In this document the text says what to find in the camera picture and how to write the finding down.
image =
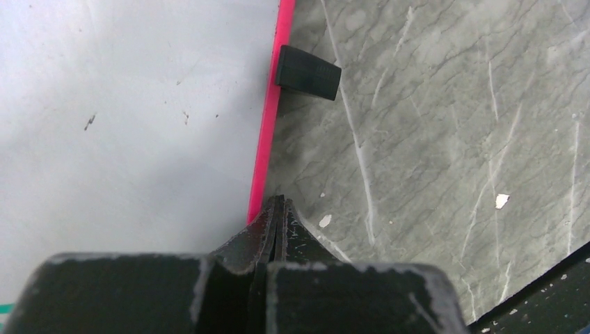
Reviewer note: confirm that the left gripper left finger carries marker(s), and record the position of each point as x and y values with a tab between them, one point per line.
219	292

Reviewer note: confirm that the pink framed whiteboard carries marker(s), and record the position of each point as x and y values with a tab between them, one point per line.
133	126

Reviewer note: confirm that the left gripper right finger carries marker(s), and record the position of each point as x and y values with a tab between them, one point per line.
309	290

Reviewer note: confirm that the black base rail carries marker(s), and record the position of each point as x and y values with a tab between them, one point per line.
556	302

